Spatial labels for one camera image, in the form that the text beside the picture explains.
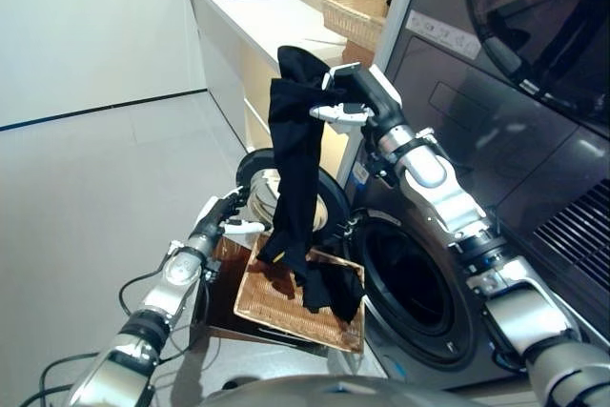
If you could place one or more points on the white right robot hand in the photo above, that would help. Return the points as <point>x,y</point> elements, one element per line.
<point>376,97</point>

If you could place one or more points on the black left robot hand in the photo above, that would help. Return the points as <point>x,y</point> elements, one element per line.
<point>209,223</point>

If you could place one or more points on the black garment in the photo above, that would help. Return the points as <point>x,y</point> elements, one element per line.
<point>333,290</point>
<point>295,164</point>

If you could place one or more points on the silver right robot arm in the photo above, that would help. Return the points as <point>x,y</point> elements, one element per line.
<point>443,197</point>

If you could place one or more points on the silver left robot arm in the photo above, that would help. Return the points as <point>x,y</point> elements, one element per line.
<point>176,278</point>

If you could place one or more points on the grey front-load washing machine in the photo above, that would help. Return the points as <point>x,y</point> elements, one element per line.
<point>405,283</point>

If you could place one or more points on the brown acrylic stand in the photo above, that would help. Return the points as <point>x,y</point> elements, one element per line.
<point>224,292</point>

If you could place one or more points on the small blue washer sticker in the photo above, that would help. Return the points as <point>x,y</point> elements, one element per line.
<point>359,173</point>

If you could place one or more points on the light woven tray basket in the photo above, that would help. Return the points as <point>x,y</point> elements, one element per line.
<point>352,18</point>

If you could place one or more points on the white dryer label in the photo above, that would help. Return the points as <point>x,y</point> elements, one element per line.
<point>443,33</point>

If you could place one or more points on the wicker laundry basket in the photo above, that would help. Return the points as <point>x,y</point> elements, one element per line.
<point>267,297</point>

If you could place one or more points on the dark grey stacked dryer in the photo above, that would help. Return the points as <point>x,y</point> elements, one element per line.
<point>476,130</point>

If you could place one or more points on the round glass washer door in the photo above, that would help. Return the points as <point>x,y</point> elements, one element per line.
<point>333,197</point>

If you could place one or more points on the white counter cabinet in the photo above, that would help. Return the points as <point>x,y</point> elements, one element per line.
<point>248,21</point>

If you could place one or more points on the grey robot torso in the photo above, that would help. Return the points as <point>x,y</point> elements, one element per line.
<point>333,392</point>

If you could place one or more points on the blue drain cover sticker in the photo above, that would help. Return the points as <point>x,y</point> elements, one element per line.
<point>395,369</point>

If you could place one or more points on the black dryer vent grille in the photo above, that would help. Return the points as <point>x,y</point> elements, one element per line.
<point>576,230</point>

